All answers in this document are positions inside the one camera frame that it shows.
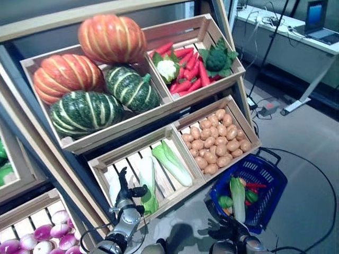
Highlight dark left robot hand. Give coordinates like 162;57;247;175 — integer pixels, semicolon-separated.
115;167;149;207

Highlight dark right robot hand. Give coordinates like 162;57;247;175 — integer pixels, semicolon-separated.
207;216;251;241

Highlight blue plastic shopping basket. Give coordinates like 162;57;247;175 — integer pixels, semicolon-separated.
209;154;289;235

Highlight pale white chinese cabbage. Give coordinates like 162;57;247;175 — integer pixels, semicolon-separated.
108;174;123;207

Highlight long green chinese cabbage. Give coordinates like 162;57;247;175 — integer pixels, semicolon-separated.
138;156;160;215

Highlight green bell pepper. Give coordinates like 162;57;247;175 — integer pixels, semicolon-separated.
245;189;259;204
218;195;234;210

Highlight slim green chinese cabbage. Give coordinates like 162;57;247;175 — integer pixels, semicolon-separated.
229;177;247;223

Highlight wooden cabbage crate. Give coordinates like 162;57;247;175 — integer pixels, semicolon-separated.
87;125;207;231

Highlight wide green chinese cabbage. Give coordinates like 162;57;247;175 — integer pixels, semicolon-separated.
151;140;193;188

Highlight grey robot torso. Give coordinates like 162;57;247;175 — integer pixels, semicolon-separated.
143;239;167;254

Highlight wooden pumpkin crate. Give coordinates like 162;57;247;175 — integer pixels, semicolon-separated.
20;43;175;156

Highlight large green striped pumpkin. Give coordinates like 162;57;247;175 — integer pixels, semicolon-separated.
49;90;124;140

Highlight wooden onion crate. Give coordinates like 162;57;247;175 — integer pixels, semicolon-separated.
0;188;98;254

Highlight wooden crate with greens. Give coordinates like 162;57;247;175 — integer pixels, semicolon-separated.
0;126;39;191

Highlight wooden potato crate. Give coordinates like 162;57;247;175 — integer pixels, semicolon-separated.
172;95;263;184

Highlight small green striped pumpkin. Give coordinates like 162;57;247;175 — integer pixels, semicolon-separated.
105;66;161;113

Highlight light green leafy vegetable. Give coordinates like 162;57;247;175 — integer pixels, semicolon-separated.
0;164;15;186

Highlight grey power strip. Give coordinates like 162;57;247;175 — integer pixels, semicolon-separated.
257;101;282;117

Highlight white power adapter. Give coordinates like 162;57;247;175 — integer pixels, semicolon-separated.
246;96;258;111

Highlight dark green leafy vegetable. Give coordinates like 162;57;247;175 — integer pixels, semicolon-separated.
0;138;9;166

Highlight flat orange striped pumpkin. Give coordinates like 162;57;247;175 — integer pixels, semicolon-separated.
33;53;105;106

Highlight white cauliflower with leaves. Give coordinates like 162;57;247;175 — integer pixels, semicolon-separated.
151;51;181;85

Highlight wooden carrot crate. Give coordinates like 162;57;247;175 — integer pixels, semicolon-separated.
141;14;246;103

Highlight large orange striped pumpkin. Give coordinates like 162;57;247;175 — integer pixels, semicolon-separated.
77;14;148;66

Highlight green broccoli with leaves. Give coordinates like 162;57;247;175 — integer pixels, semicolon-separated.
198;37;239;78

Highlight black stand pole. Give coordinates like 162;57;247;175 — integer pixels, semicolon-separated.
248;0;290;99

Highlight white office desk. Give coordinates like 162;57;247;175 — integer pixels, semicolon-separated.
234;7;339;116

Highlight open laptop computer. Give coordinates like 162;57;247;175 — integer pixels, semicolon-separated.
302;0;339;46

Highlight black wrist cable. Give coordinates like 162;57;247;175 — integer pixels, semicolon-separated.
79;223;113;253

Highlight wooden display shelf frame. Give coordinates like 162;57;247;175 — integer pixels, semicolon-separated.
0;0;262;240

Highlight black basket handle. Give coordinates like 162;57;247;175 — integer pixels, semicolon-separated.
255;148;282;167

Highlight long black floor cable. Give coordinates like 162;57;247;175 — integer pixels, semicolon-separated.
260;148;337;252

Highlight tangled black desk cables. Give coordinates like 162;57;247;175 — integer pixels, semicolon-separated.
236;1;297;34

